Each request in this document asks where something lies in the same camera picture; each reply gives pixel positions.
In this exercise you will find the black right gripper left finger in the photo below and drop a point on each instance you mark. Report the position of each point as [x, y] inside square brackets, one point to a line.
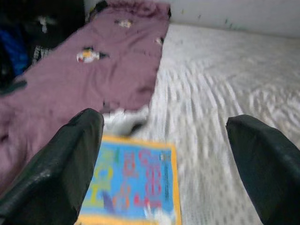
[51, 173]

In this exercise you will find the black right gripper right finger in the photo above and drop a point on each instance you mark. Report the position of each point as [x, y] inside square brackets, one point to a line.
[269, 173]

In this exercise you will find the colourful children's book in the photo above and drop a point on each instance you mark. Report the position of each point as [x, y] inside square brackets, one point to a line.
[138, 182]

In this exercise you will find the white sock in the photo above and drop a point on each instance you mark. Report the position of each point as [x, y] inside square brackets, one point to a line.
[124, 119]

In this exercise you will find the white quilted mattress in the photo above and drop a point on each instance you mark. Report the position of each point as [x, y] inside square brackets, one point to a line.
[222, 82]

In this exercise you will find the pink cartoon mouse blanket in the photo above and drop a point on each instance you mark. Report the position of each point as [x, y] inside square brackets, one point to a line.
[93, 77]

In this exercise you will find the black bag dotted white print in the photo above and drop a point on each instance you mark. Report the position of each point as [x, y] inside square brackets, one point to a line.
[41, 55]

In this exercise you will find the blue cloth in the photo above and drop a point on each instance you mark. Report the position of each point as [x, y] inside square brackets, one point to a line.
[14, 54]

